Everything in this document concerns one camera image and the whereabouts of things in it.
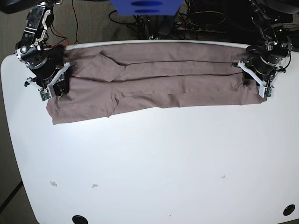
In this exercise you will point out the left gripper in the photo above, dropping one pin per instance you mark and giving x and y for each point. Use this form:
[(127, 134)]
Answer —
[(265, 72)]

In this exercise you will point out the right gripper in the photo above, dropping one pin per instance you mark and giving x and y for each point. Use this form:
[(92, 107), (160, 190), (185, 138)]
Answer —
[(46, 69)]

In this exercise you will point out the mauve T-shirt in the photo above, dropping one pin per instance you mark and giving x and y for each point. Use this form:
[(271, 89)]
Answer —
[(114, 79)]

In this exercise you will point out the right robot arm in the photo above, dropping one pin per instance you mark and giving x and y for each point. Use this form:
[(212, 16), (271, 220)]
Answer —
[(32, 46)]

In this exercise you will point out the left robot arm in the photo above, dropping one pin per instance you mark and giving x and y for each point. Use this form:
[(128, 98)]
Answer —
[(265, 59)]

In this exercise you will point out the black power strip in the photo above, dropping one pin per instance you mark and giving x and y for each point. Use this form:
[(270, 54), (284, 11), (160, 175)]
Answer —
[(188, 26)]

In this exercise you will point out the black table grommet left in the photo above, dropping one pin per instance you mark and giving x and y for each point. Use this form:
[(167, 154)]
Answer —
[(77, 219)]

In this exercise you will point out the black table grommet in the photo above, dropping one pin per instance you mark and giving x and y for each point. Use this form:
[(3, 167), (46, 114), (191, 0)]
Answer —
[(77, 219), (289, 210)]

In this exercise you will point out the black table grommet right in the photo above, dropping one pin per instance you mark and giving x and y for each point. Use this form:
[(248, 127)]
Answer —
[(289, 210)]

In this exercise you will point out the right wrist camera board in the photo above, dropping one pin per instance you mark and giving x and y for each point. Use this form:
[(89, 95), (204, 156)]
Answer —
[(47, 93)]

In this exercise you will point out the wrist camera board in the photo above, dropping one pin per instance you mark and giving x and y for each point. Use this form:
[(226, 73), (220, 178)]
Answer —
[(47, 93), (265, 91)]

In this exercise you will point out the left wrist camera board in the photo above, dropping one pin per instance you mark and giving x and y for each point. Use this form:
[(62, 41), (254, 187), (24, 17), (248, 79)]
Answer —
[(265, 91)]

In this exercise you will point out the blue plastic mount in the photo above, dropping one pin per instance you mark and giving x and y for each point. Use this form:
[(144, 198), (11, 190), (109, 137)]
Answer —
[(147, 7)]

